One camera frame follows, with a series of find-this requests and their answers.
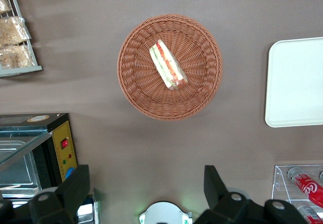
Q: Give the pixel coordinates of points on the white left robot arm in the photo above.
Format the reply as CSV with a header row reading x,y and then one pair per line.
x,y
164,214

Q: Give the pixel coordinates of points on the clear acrylic bottle rack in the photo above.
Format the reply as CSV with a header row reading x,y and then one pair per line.
x,y
280,181

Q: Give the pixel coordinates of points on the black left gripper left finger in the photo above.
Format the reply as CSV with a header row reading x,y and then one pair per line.
x,y
73,188

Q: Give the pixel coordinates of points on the triangle sandwich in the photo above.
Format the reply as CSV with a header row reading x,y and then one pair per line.
x,y
167,66

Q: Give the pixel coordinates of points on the red and blue dial knob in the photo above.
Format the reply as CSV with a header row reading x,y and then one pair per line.
x,y
70,172

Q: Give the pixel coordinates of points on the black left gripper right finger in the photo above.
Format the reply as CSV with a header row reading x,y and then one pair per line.
x,y
218,191

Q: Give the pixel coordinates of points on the clear bag of snacks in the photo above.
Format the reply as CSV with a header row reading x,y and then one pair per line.
x,y
12,29
3,4
16,56

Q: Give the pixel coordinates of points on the round brown wicker basket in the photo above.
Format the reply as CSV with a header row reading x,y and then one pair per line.
x,y
141,82

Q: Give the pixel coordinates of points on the beige plastic serving tray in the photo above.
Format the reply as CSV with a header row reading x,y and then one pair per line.
x,y
295,82

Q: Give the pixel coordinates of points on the black food warmer display case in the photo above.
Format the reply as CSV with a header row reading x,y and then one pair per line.
x,y
60,133

